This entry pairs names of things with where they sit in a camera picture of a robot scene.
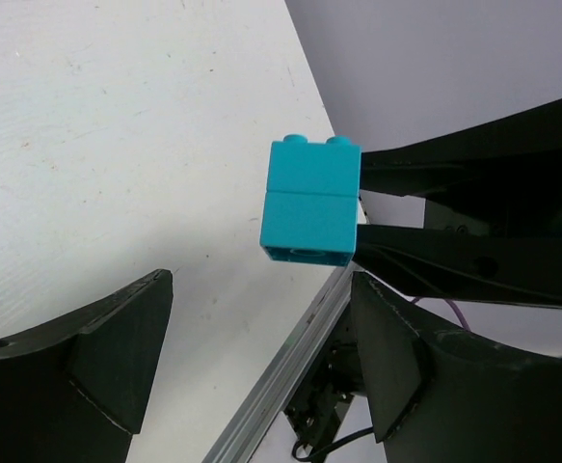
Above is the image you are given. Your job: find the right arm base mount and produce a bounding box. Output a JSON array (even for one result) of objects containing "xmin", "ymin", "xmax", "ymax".
[{"xmin": 283, "ymin": 308, "xmax": 373, "ymax": 462}]

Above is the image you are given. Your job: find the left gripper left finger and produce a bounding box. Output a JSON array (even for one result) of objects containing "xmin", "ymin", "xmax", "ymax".
[{"xmin": 0, "ymin": 269, "xmax": 174, "ymax": 462}]

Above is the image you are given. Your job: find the cyan lego brick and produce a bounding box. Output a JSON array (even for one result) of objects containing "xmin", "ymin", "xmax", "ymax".
[{"xmin": 259, "ymin": 134, "xmax": 361, "ymax": 267}]

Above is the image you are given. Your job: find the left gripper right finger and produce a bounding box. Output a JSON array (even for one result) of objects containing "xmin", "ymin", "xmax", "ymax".
[{"xmin": 350, "ymin": 272, "xmax": 562, "ymax": 462}]

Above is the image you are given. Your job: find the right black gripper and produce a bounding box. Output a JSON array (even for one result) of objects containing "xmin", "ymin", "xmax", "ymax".
[{"xmin": 353, "ymin": 98, "xmax": 562, "ymax": 309}]

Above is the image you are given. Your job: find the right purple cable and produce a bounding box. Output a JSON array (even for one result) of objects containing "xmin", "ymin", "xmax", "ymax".
[{"xmin": 410, "ymin": 296, "xmax": 472, "ymax": 334}]

